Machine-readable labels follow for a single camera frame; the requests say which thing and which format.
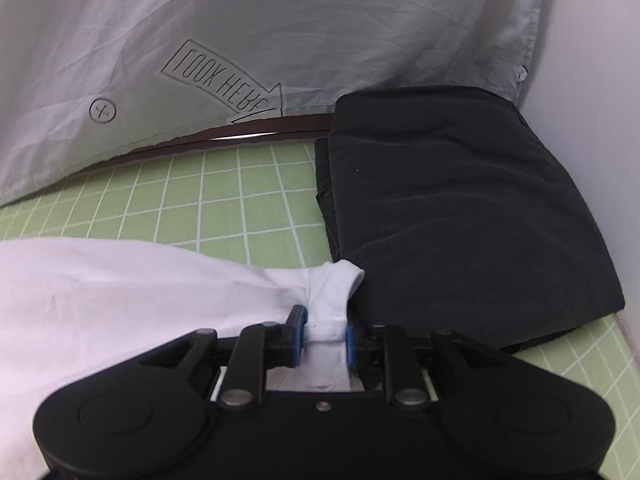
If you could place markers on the brown table edge strip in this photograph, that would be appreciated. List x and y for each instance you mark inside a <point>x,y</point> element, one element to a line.
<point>225,132</point>

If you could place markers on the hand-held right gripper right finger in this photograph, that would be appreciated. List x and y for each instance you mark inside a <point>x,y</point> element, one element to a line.
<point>350,346</point>

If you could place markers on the green grid mat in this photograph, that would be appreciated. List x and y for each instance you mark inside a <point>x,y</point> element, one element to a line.
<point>200,195</point>

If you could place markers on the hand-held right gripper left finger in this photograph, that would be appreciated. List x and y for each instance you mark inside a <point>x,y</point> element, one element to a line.
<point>298,337</point>

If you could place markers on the black folded cloth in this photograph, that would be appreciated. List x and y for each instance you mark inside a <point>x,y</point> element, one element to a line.
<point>450,210</point>

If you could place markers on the white pants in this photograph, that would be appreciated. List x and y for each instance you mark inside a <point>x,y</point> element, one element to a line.
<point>100,300</point>

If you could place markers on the grey carrot print sheet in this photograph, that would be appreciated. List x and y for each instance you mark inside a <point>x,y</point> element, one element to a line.
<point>250,20</point>

